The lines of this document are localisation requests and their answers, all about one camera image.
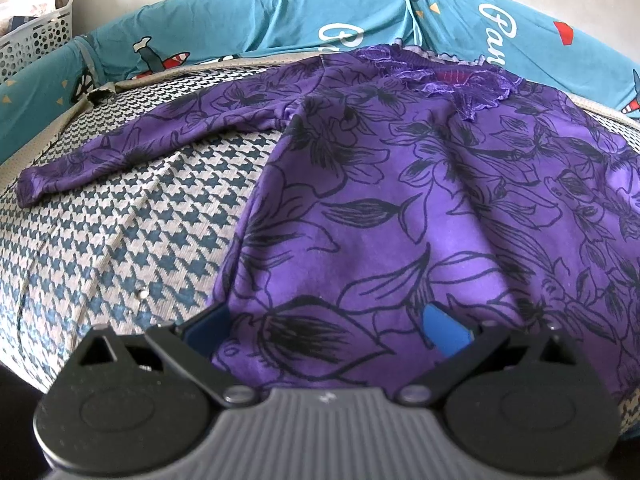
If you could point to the white plastic basket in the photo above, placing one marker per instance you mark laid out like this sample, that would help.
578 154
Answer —
35 45

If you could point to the blue printed bumper cushion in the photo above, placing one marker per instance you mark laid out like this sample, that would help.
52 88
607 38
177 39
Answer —
250 15
550 60
35 105

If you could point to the purple floral garment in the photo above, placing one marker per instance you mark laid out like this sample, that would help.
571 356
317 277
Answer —
400 210

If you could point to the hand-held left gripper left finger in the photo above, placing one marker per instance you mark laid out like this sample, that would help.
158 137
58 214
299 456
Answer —
210 325

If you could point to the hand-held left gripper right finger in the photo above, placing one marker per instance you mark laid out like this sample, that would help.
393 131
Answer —
445 332

